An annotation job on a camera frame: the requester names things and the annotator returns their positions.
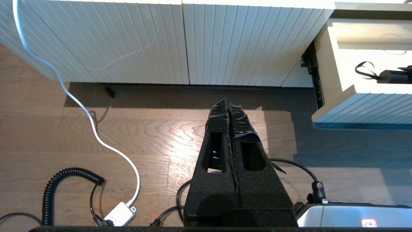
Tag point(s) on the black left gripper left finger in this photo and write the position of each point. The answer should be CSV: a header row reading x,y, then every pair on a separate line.
x,y
212,196

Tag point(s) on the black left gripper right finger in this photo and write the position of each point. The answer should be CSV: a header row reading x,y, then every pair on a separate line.
x,y
264,196

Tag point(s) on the white fluted drawer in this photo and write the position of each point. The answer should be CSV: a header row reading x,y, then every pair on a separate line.
x,y
354,108

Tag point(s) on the black umbrella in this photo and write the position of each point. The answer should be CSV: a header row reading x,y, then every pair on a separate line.
x,y
394,76

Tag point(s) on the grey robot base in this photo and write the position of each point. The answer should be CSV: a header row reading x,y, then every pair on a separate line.
x,y
347,216

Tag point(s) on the white tv cabinet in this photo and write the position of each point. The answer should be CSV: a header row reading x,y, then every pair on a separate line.
x,y
128,38

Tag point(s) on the white power adapter box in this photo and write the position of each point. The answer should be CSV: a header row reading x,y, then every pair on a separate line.
x,y
120,213

